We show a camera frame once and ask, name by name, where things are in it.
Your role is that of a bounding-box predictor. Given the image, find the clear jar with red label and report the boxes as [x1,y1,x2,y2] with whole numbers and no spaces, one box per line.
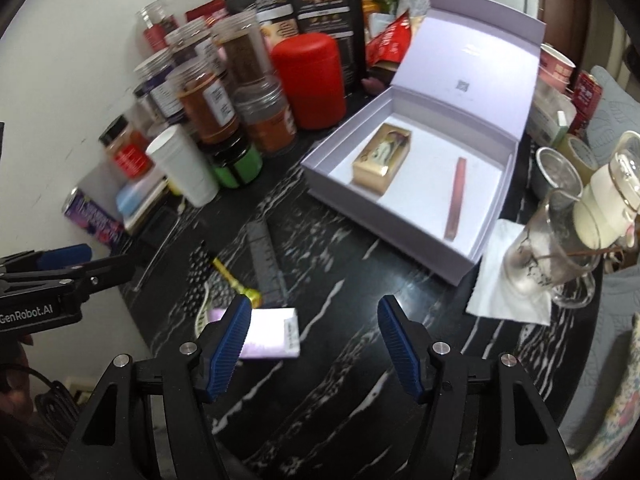
[136,0,180,52]

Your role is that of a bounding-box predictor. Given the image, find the black polka dot hair accessory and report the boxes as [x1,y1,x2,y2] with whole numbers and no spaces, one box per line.
[186,245,236,333]

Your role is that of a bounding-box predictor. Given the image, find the red canister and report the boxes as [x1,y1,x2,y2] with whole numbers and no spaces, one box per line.
[271,32,348,131]

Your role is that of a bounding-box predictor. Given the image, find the yellow lollipop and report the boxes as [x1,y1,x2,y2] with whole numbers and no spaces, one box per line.
[212,257,263,309]

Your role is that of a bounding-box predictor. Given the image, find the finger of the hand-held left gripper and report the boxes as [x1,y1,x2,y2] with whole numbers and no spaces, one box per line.
[60,254,137,307]
[0,243,94,275]

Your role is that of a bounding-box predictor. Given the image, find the flat gold-edged case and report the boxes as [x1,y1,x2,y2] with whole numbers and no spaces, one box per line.
[122,180,172,236]

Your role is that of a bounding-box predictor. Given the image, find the light blue tube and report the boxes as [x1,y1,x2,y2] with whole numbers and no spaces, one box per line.
[116,177,166,216]

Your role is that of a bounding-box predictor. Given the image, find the tall clear jar brown contents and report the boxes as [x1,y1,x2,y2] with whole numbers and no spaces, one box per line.
[211,10,281,92]

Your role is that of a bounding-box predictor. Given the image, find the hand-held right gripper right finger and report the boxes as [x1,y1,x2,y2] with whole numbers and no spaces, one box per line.
[376,294,576,480]

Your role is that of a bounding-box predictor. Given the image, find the long black printed box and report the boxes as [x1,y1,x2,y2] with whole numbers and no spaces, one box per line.
[245,220,290,307]

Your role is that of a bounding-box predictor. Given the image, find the white plastic container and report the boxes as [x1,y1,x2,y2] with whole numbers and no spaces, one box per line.
[527,80,574,146]

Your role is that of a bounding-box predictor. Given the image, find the glass bottle with cream contents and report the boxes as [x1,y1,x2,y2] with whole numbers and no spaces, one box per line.
[572,131,640,252]

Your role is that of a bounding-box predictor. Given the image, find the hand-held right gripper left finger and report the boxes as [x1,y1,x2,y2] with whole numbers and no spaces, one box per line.
[52,294,253,480]

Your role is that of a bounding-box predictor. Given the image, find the red snack packet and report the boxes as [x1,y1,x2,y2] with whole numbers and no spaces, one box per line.
[365,12,419,68]

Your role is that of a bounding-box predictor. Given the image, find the green jar with black lid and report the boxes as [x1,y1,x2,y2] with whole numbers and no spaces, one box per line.
[207,137,264,190]

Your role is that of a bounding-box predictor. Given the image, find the small lavender box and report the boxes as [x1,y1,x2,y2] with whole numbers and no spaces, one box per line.
[210,307,301,360]

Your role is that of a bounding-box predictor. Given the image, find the clear glass mug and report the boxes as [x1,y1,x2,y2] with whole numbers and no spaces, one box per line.
[502,192,601,309]

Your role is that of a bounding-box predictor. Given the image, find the pink paper cups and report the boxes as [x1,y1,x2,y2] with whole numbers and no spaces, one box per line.
[537,42,577,96]

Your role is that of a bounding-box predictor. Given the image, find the wall power outlet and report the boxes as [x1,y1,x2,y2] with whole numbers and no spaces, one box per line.
[67,377,101,404]

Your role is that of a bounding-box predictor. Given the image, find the white napkin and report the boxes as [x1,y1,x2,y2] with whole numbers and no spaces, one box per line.
[466,219,553,325]

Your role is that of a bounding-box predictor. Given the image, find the clear jar with blue label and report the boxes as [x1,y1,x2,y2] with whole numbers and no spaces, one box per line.
[134,52,188,123]

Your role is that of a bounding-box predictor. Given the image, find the gold windowed box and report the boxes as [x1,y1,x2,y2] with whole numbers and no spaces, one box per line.
[352,122,414,195]

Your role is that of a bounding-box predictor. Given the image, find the white gift box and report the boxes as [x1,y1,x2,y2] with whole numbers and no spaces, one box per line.
[300,0,547,287]

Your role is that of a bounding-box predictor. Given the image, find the black-lidded spice bottle red label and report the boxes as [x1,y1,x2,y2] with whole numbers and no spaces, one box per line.
[98,115,154,179]

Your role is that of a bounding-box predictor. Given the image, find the brown incense stick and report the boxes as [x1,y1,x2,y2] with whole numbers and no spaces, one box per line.
[525,246,623,264]

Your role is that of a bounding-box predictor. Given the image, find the glass strainer cup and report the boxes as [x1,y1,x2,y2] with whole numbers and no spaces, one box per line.
[535,146,585,201]

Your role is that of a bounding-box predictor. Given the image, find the white plastic bottle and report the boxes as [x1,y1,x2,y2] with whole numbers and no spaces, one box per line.
[146,125,220,208]

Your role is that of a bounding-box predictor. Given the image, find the orange-filled jar with white label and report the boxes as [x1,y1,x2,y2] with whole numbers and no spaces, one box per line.
[166,57,241,147]

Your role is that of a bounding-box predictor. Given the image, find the pink-brown stick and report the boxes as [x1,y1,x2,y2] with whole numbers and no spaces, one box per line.
[443,156,469,242]

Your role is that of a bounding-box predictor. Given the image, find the black coiled cable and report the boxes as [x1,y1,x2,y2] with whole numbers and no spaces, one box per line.
[20,365,81,427]

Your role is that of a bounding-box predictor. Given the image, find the clear jar with dark contents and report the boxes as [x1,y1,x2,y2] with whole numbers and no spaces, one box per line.
[165,17,221,68]

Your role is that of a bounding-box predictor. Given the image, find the purple drink can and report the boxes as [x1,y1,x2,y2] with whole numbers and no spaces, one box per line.
[62,187,126,247]

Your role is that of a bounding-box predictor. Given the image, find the black printed pouch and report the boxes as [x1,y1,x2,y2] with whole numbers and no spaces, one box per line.
[225,0,371,92]

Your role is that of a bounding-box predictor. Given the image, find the beige tape roll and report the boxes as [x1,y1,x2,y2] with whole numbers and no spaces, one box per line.
[557,134,599,171]

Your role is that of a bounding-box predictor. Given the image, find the grey quilted cloth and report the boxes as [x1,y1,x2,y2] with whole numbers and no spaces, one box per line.
[587,65,640,157]

